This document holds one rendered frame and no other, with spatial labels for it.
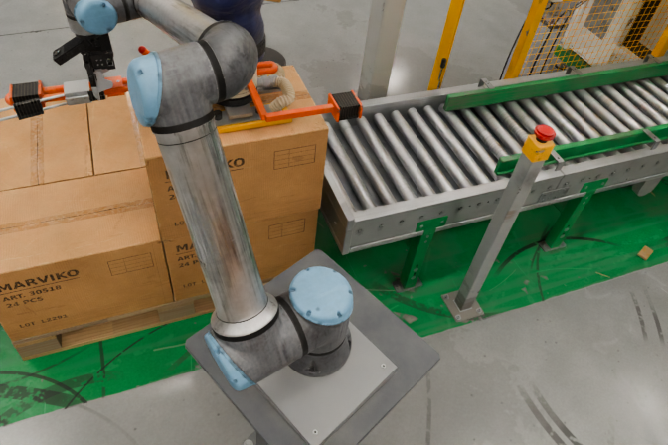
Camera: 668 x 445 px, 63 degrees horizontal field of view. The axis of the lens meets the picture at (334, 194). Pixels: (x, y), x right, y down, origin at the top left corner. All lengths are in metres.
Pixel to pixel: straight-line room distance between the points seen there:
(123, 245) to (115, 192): 0.27
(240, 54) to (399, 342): 0.92
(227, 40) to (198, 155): 0.21
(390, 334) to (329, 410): 0.29
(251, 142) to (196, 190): 0.77
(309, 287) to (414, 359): 0.43
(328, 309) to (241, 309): 0.20
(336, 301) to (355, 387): 0.29
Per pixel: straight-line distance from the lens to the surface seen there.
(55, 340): 2.44
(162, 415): 2.29
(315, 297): 1.24
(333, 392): 1.44
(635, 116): 3.22
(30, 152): 2.50
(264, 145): 1.79
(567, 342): 2.72
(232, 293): 1.13
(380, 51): 3.25
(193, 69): 0.97
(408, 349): 1.56
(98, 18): 1.50
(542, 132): 1.89
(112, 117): 2.58
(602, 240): 3.22
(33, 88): 1.82
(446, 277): 2.70
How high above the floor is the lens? 2.09
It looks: 45 degrees down
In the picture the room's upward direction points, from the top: 8 degrees clockwise
